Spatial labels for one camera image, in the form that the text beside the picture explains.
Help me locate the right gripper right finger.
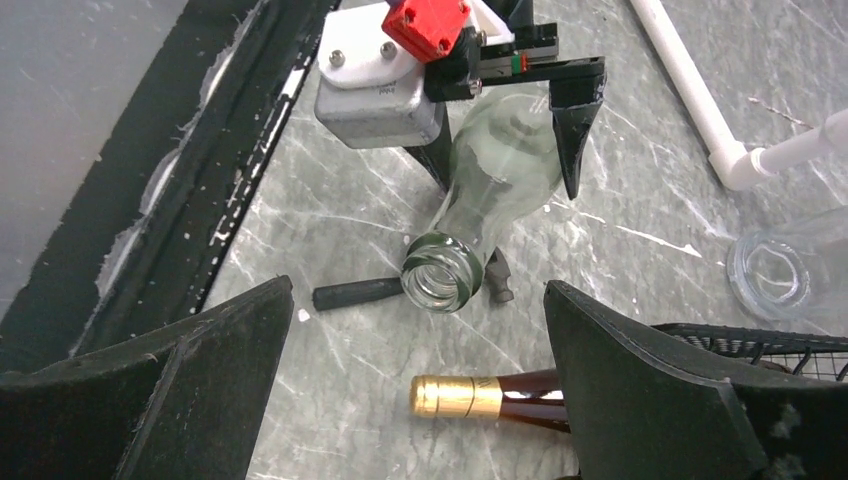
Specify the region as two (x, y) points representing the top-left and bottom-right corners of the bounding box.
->
(544, 280), (847, 479)

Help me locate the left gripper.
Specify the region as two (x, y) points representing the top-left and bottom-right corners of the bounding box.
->
(404, 1), (607, 200)

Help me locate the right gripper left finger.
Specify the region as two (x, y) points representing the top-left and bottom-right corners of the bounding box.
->
(1, 276), (294, 479)

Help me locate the clear frosted wine bottle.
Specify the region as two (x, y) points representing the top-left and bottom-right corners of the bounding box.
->
(401, 84), (563, 314)

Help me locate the round clear glass bottle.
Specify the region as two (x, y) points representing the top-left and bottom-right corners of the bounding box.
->
(726, 205), (847, 321)

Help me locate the red wine bottle gold cap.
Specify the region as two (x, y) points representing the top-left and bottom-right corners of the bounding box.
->
(409, 369), (571, 433)

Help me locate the small grey hammer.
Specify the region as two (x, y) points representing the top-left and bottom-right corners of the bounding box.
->
(312, 248), (514, 311)

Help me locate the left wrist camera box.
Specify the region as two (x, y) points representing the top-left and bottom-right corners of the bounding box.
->
(314, 1), (515, 149)

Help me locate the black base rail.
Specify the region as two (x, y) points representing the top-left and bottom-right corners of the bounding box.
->
(1, 1), (331, 373)

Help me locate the black wire wine rack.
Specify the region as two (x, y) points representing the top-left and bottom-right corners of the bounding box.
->
(655, 323), (847, 383)

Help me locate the white pvc pipe frame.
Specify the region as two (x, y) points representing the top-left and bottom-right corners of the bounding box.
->
(627, 0), (848, 193)

